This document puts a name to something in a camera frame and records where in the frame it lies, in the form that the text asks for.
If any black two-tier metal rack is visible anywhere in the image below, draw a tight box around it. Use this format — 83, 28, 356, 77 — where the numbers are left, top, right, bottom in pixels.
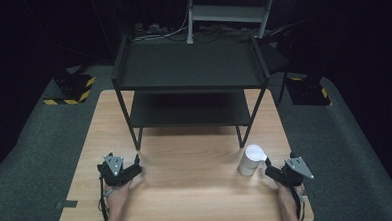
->
109, 28, 275, 154

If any right hand-held gripper cable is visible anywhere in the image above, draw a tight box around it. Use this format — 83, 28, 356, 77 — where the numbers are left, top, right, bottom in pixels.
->
294, 185, 307, 221

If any grey tape strip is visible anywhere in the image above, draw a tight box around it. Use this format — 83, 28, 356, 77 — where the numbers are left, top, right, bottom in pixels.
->
55, 199, 79, 211

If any grey metal stand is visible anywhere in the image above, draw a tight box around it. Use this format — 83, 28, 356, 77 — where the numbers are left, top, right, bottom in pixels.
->
184, 0, 304, 45

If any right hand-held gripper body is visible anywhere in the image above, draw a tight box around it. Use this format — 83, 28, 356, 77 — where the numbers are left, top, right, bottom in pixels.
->
263, 155, 315, 190

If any grey felt mat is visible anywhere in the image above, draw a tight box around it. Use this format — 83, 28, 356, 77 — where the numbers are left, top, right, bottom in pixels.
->
0, 51, 392, 221

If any person's right hand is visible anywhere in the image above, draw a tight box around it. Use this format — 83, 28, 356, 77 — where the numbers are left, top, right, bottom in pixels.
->
274, 180, 306, 209

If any power strip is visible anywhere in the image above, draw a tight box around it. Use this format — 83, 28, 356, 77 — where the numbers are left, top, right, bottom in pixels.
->
132, 21, 169, 36

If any white cup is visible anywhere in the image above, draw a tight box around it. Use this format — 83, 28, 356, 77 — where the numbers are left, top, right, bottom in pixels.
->
237, 143, 269, 178

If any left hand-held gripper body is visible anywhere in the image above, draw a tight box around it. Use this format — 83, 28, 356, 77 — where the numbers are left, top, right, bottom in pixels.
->
96, 153, 144, 189

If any hand-held gripper cable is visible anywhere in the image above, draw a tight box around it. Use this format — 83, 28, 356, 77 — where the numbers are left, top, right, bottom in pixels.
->
294, 185, 307, 221
96, 173, 111, 221

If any white cable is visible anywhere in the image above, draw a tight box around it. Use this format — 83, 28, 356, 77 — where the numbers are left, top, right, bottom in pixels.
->
131, 9, 191, 41

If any left hand-held gripper cable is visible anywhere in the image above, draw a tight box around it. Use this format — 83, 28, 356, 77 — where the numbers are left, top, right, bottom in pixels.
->
96, 173, 111, 221

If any black cable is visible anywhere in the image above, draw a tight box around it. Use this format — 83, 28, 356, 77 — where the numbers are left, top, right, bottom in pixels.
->
273, 69, 290, 109

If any person's left hand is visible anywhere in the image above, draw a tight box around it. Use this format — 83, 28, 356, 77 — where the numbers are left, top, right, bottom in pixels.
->
102, 178, 135, 213

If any black yellow striped stand base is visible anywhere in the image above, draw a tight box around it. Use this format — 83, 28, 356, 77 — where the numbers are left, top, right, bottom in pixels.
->
285, 74, 334, 109
41, 72, 98, 107

